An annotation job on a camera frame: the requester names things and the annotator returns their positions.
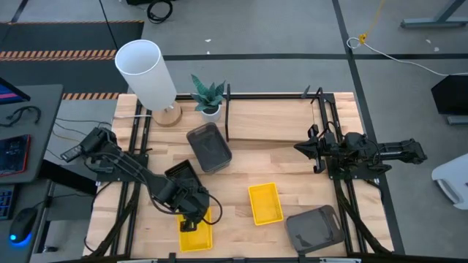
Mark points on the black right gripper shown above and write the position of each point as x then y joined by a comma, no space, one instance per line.
324,149

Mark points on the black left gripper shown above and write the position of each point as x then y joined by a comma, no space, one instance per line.
190,201

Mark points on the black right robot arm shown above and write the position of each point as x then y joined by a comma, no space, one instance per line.
398,151

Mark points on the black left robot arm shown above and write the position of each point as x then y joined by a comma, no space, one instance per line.
124,160

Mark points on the grey translucent plastic bin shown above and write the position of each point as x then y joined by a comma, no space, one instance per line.
208,149

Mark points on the green plant in white pot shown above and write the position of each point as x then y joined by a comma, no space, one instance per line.
208,96

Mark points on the black power adapter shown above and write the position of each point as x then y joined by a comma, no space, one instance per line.
69,155

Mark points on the white chair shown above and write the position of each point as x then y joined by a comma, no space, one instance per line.
453,171

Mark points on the black flat panel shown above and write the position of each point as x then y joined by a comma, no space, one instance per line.
451,95

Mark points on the white shade wooden base lamp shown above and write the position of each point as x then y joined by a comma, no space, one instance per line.
146,73

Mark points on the black computer mouse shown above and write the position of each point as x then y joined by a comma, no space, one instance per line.
22,224

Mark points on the grey desk leg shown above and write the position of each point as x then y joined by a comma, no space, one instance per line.
431,22

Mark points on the grey office desk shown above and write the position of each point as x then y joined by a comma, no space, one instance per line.
44,109

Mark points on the black backlit keyboard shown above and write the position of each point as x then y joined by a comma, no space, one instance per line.
4,202

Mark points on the dark red-edged tablet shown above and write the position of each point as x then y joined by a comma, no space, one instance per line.
12,155

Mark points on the computer monitor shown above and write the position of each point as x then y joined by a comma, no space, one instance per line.
9,95

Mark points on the black hazard-striped floor mat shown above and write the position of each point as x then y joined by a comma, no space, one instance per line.
55,36

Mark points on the wooden shelf with black frame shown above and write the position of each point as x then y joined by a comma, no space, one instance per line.
270,120

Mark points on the black aluminium rig frame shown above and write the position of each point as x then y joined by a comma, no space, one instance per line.
329,98

